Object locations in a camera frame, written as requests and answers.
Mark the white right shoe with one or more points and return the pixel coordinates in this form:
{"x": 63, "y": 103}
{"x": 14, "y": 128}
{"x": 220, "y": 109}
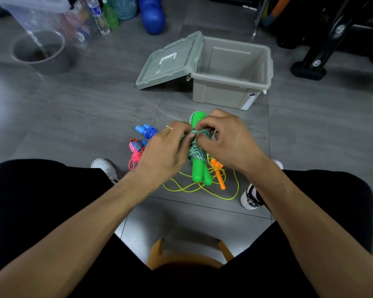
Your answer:
{"x": 248, "y": 201}

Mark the person's right hand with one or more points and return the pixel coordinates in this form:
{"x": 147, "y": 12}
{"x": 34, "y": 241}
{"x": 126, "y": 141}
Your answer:
{"x": 233, "y": 142}

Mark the person's right leg black trousers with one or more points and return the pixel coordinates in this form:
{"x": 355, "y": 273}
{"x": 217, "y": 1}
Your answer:
{"x": 345, "y": 195}

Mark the white left shoe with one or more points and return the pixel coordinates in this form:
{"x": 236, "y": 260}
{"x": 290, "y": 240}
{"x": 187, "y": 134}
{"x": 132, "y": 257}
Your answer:
{"x": 104, "y": 166}

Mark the person's right forearm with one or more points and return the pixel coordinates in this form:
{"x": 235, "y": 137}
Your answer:
{"x": 323, "y": 235}

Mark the person's left forearm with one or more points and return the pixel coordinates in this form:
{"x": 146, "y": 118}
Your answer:
{"x": 65, "y": 238}

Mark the light blue mesh basket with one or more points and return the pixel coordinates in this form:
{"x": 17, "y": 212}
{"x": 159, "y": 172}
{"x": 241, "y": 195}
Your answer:
{"x": 126, "y": 7}

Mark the orange and green foam stick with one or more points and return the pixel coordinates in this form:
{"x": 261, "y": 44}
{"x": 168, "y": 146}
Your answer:
{"x": 275, "y": 12}

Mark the black dumbbell rack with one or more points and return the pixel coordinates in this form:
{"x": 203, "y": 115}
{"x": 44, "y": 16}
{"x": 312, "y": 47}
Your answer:
{"x": 312, "y": 68}

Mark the grey plastic storage box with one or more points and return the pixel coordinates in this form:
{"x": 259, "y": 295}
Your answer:
{"x": 217, "y": 96}

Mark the person's left leg black trousers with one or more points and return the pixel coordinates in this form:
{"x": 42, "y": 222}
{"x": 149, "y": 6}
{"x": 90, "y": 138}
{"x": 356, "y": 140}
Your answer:
{"x": 28, "y": 201}

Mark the grey-green box lid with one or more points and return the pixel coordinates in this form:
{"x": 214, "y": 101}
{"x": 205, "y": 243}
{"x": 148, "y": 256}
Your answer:
{"x": 168, "y": 68}

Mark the clear plastic lidded bin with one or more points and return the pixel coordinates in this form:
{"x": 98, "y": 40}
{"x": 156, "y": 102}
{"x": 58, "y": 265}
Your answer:
{"x": 37, "y": 9}

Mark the person's left hand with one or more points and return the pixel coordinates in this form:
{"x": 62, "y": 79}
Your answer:
{"x": 163, "y": 155}

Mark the clear water bottle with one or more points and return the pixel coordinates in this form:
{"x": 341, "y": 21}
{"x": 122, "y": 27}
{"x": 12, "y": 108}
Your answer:
{"x": 102, "y": 23}

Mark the person's leg black trousers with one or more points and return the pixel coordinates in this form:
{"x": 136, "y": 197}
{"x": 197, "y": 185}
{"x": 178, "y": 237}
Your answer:
{"x": 345, "y": 195}
{"x": 28, "y": 201}

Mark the wooden stool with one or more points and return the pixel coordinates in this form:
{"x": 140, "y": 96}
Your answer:
{"x": 155, "y": 254}

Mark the white shoe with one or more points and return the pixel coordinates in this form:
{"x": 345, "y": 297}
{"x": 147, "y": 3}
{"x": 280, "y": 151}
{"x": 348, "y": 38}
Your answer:
{"x": 104, "y": 166}
{"x": 248, "y": 201}

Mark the grey metal bowl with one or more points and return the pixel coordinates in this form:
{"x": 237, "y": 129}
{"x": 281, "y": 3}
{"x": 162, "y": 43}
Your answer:
{"x": 57, "y": 65}

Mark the green spray bottle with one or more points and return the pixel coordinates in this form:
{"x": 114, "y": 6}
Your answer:
{"x": 111, "y": 18}

